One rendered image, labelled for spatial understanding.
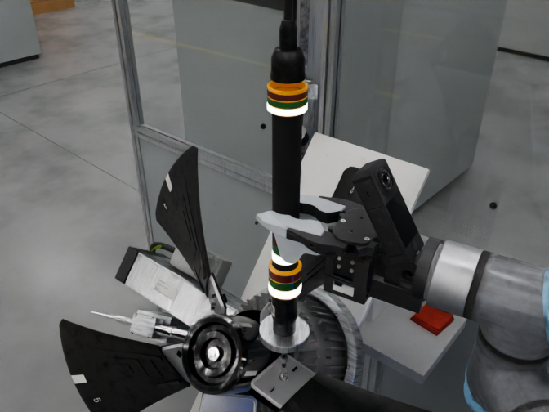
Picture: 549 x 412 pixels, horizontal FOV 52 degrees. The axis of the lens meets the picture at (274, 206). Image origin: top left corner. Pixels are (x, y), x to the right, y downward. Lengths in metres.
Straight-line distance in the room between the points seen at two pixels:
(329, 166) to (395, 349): 0.49
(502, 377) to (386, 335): 0.80
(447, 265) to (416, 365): 0.79
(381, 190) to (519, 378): 0.24
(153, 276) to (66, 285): 1.89
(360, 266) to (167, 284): 0.60
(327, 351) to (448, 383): 0.81
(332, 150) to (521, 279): 0.63
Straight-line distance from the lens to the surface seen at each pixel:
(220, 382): 0.87
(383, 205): 0.60
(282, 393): 0.86
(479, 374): 0.67
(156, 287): 1.17
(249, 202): 1.84
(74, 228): 3.47
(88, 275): 3.08
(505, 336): 0.62
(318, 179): 1.14
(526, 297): 0.60
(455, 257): 0.61
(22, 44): 6.55
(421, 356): 1.40
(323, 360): 0.98
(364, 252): 0.62
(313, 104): 1.23
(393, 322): 1.46
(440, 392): 1.79
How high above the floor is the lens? 1.86
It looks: 32 degrees down
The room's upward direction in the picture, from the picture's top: straight up
